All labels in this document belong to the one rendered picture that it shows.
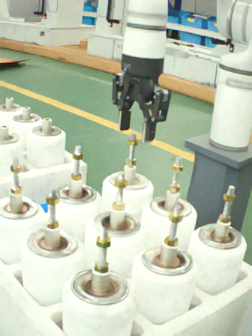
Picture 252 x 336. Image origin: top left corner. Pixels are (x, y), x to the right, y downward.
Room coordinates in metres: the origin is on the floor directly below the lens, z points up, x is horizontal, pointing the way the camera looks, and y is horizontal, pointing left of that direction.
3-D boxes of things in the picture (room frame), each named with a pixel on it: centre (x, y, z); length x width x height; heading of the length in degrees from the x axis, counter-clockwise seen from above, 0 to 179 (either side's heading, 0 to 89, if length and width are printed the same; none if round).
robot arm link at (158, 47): (0.78, -0.02, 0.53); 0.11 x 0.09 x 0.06; 130
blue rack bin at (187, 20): (6.19, -0.84, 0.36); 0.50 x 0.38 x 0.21; 138
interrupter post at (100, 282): (0.44, 0.02, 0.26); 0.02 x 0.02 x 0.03
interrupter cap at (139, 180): (0.77, -0.01, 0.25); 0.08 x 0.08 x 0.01
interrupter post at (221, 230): (0.60, -0.16, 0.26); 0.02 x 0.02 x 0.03
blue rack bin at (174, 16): (6.51, -0.54, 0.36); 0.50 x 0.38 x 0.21; 138
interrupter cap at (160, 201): (0.68, -0.08, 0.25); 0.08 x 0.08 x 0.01
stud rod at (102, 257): (0.44, 0.02, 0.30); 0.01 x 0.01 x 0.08; 1
